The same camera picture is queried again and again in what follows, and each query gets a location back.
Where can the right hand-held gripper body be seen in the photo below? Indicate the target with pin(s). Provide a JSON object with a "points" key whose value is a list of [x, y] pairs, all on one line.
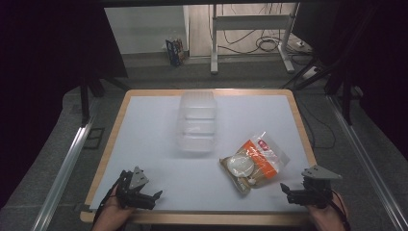
{"points": [[316, 192]]}

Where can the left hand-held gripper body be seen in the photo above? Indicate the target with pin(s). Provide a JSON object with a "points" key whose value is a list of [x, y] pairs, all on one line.
{"points": [[134, 192]]}

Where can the person's right hand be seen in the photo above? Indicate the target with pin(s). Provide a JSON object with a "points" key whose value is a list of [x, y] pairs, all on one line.
{"points": [[330, 219]]}

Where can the person's left hand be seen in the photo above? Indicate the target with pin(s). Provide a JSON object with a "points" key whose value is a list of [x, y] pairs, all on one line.
{"points": [[110, 215]]}

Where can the orange clear snack bag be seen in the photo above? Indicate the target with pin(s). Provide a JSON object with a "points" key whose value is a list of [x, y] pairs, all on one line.
{"points": [[256, 160]]}

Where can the clear plastic container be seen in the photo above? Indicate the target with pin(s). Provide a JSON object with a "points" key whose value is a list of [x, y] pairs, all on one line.
{"points": [[197, 122]]}

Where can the black stand legs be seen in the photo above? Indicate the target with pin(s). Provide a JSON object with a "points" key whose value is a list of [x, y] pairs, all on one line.
{"points": [[346, 99]]}

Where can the black stand leg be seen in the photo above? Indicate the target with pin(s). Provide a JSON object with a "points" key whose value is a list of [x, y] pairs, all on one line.
{"points": [[84, 102]]}

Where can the white power strip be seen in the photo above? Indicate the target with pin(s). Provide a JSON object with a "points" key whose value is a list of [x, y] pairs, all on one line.
{"points": [[309, 73]]}

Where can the blue carton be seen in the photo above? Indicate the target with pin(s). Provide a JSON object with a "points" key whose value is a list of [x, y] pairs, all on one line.
{"points": [[174, 53]]}

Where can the white board panel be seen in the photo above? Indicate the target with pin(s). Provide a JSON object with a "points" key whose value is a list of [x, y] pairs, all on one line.
{"points": [[144, 29]]}

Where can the white metal stand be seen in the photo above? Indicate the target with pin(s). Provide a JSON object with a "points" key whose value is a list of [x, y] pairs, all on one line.
{"points": [[250, 22]]}

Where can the aluminium rail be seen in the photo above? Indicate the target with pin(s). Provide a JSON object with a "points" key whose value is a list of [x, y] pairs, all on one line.
{"points": [[365, 154], [64, 170]]}

